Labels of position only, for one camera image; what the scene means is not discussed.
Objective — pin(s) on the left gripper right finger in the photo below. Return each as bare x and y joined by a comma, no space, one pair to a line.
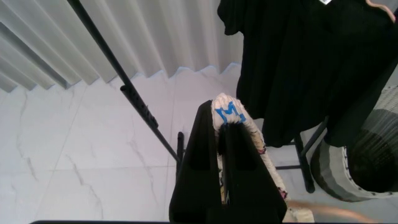
252,193

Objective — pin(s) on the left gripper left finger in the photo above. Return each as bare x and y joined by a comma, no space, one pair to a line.
196,186

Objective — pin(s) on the cream printed garment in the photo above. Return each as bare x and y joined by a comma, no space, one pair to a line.
230,109

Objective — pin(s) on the black garment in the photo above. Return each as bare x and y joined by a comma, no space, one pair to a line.
295,62

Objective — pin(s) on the white laundry basket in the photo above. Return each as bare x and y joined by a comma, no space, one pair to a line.
335,174

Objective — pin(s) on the black clothes rack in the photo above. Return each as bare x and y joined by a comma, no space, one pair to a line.
130,93

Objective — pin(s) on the white curtain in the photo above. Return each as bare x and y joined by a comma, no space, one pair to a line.
155,31

